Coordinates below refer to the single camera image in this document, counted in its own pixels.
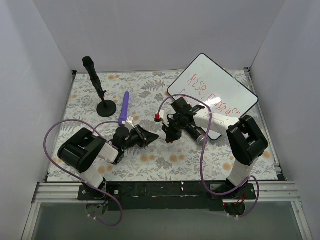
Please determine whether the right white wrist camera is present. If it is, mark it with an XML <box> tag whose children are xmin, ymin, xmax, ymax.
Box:
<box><xmin>154</xmin><ymin>110</ymin><xmax>168</xmax><ymax>125</ymax></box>

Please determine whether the black microphone on stand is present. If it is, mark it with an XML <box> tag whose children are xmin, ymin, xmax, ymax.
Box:
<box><xmin>82</xmin><ymin>56</ymin><xmax>101</xmax><ymax>88</ymax></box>

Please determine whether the black round microphone stand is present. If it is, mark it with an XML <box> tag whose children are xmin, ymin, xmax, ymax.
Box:
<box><xmin>94</xmin><ymin>84</ymin><xmax>117</xmax><ymax>118</ymax></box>

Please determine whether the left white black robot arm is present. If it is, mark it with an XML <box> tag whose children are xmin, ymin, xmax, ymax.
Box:
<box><xmin>57</xmin><ymin>125</ymin><xmax>159</xmax><ymax>200</ymax></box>

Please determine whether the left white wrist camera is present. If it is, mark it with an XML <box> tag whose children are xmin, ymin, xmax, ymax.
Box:
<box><xmin>121</xmin><ymin>116</ymin><xmax>135</xmax><ymax>131</ymax></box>

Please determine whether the white whiteboard black frame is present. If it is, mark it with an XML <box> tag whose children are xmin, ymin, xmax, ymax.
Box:
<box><xmin>166</xmin><ymin>53</ymin><xmax>259</xmax><ymax>141</ymax></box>

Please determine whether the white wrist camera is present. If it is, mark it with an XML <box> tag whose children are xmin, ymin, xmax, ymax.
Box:
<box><xmin>154</xmin><ymin>110</ymin><xmax>168</xmax><ymax>125</ymax></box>
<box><xmin>121</xmin><ymin>116</ymin><xmax>135</xmax><ymax>131</ymax></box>

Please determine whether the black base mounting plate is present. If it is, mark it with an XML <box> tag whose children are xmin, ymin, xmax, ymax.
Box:
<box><xmin>77</xmin><ymin>180</ymin><xmax>257</xmax><ymax>212</ymax></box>

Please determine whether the black microphone silver head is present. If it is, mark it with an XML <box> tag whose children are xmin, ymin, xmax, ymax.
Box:
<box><xmin>184</xmin><ymin>125</ymin><xmax>205</xmax><ymax>145</ymax></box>

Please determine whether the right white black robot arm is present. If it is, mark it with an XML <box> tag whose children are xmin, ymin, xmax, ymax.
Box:
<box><xmin>154</xmin><ymin>94</ymin><xmax>269</xmax><ymax>199</ymax></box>

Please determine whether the floral patterned table mat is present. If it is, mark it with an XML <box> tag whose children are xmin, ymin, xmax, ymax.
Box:
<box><xmin>46</xmin><ymin>67</ymin><xmax>279</xmax><ymax>182</ymax></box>

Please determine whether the purple microphone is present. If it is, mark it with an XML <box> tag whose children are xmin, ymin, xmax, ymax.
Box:
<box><xmin>118</xmin><ymin>91</ymin><xmax>130</xmax><ymax>126</ymax></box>

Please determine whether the aluminium frame rail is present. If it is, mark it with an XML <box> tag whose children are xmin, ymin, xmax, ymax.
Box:
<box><xmin>32</xmin><ymin>181</ymin><xmax>301</xmax><ymax>203</ymax></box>

